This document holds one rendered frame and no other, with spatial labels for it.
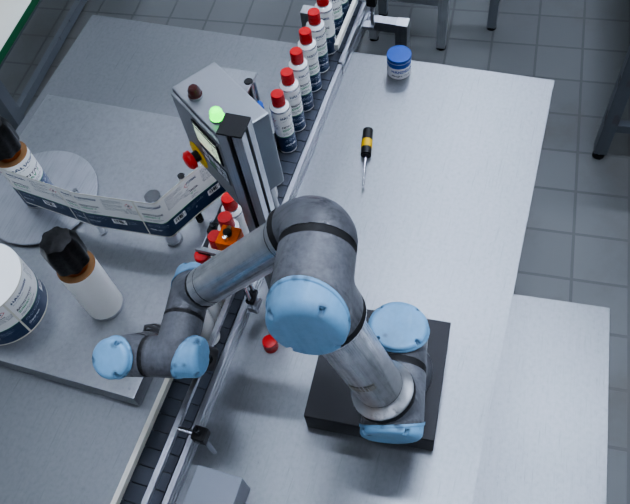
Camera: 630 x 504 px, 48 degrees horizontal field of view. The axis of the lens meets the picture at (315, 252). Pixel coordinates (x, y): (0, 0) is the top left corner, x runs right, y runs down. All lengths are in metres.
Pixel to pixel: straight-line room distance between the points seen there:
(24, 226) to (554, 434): 1.39
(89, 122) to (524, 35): 2.12
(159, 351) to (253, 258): 0.26
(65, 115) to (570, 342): 1.51
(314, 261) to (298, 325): 0.09
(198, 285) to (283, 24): 2.51
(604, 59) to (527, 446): 2.23
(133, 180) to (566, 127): 1.89
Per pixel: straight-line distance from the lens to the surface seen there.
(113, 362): 1.29
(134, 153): 2.04
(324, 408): 1.53
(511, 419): 1.61
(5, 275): 1.76
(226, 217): 1.57
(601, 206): 2.96
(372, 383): 1.17
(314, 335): 0.96
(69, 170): 2.06
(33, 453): 1.77
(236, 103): 1.23
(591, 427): 1.64
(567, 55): 3.47
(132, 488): 1.60
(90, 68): 2.40
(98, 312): 1.73
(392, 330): 1.34
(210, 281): 1.23
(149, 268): 1.80
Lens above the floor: 2.35
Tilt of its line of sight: 58 degrees down
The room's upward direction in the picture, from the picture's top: 11 degrees counter-clockwise
